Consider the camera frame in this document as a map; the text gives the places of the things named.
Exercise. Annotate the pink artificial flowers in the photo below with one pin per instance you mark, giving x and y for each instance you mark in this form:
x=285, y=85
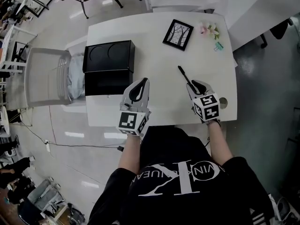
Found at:
x=209, y=30

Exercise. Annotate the white power strip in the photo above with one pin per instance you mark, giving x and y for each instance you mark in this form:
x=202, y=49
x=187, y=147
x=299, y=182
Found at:
x=47, y=145

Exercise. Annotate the black power adapter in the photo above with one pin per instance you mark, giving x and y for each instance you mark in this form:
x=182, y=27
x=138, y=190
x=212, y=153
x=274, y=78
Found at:
x=120, y=148

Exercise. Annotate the person's right forearm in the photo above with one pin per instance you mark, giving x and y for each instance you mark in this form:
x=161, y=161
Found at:
x=220, y=144

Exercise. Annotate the white slanted column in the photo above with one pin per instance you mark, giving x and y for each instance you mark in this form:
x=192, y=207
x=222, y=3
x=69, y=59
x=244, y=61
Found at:
x=253, y=10

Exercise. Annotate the white mesh office chair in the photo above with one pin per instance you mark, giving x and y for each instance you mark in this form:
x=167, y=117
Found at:
x=44, y=76

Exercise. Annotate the green binder clip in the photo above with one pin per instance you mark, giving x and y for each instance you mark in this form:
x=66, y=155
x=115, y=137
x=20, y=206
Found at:
x=218, y=46

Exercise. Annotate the person's left forearm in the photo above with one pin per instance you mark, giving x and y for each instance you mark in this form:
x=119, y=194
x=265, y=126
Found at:
x=130, y=153

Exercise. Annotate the pale blue cloth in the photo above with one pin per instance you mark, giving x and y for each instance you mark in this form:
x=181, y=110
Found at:
x=76, y=76

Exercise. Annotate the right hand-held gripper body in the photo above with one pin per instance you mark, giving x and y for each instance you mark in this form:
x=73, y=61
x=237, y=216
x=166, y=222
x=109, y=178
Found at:
x=208, y=112

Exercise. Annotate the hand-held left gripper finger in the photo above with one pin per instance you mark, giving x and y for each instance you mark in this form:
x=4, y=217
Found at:
x=146, y=97
x=125, y=96

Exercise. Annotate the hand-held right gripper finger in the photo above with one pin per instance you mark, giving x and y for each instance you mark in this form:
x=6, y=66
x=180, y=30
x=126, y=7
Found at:
x=190, y=91
x=208, y=88

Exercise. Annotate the black box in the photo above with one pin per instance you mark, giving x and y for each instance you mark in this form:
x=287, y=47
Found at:
x=107, y=62

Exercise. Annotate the black pen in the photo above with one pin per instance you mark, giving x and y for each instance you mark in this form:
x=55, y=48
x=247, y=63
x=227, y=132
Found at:
x=184, y=75

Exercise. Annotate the black picture frame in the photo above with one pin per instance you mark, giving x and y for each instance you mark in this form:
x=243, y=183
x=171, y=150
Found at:
x=178, y=34

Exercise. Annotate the person's black printed shirt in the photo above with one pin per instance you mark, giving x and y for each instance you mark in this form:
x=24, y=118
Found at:
x=178, y=196

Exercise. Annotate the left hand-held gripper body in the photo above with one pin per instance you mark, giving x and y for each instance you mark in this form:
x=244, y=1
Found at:
x=127, y=122

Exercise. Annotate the white desk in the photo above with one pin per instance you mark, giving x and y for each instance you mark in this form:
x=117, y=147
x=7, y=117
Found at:
x=159, y=62

